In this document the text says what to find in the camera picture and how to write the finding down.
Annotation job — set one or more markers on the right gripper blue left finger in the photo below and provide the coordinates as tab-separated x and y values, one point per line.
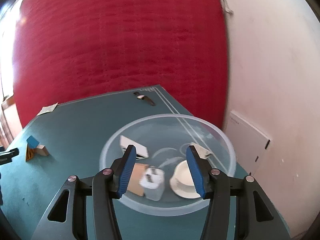
65	217

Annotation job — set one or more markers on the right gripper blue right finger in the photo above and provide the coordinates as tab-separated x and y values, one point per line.
256	216

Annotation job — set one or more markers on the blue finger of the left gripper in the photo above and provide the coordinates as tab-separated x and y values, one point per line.
10	153

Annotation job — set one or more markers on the blue wedge block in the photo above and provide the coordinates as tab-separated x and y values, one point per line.
32	142

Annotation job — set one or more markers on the white ceramic cup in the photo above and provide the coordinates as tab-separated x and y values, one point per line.
182	183

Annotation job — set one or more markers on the white striped wedge block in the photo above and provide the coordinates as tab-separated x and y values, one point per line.
202	152

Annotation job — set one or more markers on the light wooden cube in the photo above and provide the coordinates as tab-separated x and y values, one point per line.
137	174

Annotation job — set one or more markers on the white power adapter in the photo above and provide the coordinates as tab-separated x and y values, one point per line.
153	183

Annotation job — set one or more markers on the orange striped triangular block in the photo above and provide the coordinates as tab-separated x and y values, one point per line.
30	153

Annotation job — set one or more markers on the brown rectangular block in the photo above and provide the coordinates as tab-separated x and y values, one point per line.
41	150

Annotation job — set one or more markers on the white paper leaflet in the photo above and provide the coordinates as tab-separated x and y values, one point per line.
47	109

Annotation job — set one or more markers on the clear plastic bowl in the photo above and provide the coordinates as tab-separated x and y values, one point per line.
162	141

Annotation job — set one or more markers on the red quilted mattress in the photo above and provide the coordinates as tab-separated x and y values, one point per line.
66	50

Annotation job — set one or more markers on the white wall panel box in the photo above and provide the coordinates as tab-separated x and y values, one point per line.
249	143

